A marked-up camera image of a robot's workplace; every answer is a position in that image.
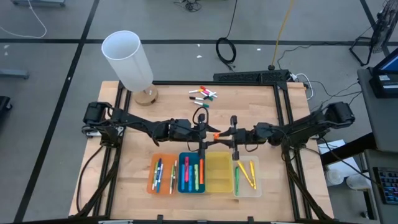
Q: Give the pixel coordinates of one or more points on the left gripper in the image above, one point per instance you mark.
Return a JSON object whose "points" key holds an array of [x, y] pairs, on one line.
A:
{"points": [[183, 129]]}

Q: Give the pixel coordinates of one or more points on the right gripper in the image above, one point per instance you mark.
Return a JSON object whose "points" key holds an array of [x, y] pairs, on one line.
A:
{"points": [[258, 133]]}

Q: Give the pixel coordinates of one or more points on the orange highlighter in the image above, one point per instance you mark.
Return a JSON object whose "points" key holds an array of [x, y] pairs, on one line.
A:
{"points": [[201, 171], [216, 136]]}

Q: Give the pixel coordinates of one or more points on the yellow translucent plastic bin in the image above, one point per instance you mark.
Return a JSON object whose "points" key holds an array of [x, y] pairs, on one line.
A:
{"points": [[219, 172]]}

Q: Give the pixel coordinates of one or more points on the yellow thin pen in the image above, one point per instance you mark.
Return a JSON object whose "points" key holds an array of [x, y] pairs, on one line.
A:
{"points": [[253, 175], [244, 173]]}

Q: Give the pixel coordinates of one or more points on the green highlighter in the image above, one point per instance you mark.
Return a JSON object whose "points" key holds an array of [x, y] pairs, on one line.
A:
{"points": [[196, 177]]}

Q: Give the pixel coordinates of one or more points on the white marker yellow cap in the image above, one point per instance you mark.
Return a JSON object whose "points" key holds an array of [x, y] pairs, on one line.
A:
{"points": [[196, 91]]}

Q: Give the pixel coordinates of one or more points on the blue plastic bin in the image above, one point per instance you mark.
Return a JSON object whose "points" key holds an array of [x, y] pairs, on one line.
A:
{"points": [[192, 186]]}

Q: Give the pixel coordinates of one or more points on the green white thin pen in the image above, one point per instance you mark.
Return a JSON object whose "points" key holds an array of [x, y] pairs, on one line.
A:
{"points": [[171, 180], [154, 176]]}

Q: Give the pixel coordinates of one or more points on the orange translucent plastic bin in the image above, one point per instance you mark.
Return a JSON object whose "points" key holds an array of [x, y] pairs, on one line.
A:
{"points": [[166, 174]]}

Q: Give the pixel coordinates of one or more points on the blue thin pen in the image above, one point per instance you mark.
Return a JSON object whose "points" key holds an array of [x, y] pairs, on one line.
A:
{"points": [[159, 175]]}

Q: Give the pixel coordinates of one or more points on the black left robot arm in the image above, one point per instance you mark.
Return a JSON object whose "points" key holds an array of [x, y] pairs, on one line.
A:
{"points": [[133, 119]]}

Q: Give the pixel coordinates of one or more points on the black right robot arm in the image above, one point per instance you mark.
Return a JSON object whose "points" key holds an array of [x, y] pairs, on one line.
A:
{"points": [[311, 124]]}

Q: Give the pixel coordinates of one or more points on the white marker dark green cap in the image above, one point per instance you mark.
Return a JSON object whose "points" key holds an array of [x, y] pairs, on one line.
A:
{"points": [[208, 98]]}

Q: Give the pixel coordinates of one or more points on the white marker black cap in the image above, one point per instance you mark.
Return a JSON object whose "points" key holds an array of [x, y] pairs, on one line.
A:
{"points": [[196, 98]]}

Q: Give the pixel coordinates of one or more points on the white marker pink cap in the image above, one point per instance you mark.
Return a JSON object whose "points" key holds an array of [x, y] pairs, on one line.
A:
{"points": [[206, 94]]}

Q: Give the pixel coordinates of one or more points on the white marker red cap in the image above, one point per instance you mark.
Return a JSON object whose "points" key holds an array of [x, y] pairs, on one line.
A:
{"points": [[207, 89]]}

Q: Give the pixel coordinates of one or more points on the clear plastic bin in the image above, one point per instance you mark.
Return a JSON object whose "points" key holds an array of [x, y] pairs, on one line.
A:
{"points": [[244, 191]]}

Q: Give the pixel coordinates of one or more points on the black power strip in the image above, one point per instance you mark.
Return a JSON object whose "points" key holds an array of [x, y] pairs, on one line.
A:
{"points": [[248, 76]]}

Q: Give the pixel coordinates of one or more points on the round wooden lamp base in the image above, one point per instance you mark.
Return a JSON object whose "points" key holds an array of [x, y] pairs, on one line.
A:
{"points": [[146, 98]]}

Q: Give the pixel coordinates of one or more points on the white cylindrical lamp shade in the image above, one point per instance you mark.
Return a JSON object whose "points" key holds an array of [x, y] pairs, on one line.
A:
{"points": [[130, 62]]}

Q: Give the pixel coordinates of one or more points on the clear plastic cup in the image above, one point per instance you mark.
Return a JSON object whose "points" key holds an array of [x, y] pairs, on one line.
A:
{"points": [[334, 177], [356, 182]]}

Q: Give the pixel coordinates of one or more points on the white paper sheets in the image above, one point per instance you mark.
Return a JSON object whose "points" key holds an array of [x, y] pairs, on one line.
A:
{"points": [[339, 161]]}

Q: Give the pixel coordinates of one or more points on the grey desk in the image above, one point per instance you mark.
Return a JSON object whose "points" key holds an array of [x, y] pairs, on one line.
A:
{"points": [[379, 124]]}

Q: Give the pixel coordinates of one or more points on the black mini computer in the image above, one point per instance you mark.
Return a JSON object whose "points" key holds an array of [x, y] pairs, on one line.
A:
{"points": [[384, 85]]}

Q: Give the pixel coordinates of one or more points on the black keyboard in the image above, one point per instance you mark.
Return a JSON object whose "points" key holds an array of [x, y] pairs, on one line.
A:
{"points": [[387, 186]]}

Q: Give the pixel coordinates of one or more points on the large monitor screen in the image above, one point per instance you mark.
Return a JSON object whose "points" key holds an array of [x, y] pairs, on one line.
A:
{"points": [[390, 63]]}

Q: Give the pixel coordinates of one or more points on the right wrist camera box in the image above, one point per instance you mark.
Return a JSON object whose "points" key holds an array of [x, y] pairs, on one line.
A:
{"points": [[234, 120]]}

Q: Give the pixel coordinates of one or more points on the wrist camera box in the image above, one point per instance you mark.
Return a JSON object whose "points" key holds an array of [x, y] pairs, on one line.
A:
{"points": [[234, 120], [201, 118]]}

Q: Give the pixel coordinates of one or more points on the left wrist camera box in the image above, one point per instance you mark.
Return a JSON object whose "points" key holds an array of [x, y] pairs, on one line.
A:
{"points": [[201, 118]]}

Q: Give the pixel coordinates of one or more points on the black diagonal frame strut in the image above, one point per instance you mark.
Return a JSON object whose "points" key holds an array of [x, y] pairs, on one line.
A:
{"points": [[348, 149]]}

